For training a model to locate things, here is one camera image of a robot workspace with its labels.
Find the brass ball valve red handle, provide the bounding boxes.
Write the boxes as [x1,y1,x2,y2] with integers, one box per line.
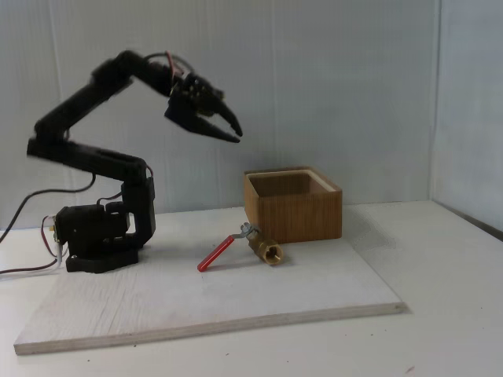
[196,222,285,273]

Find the black power cable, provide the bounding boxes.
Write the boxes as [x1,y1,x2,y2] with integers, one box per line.
[0,171,97,243]

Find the red and white base wires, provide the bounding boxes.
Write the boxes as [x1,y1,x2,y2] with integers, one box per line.
[0,214,66,280]

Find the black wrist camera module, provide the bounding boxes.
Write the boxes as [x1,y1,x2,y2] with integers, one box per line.
[163,96,189,126]

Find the white painted plywood board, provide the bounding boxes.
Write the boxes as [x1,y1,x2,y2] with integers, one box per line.
[13,203,408,357]

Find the slatted wooden box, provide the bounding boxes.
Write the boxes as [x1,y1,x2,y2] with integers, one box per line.
[243,165,343,244]

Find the black camera cable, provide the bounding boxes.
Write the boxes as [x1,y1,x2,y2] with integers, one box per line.
[143,52,192,74]

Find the red wrist servo wire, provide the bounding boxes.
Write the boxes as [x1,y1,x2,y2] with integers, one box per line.
[163,49,182,79]

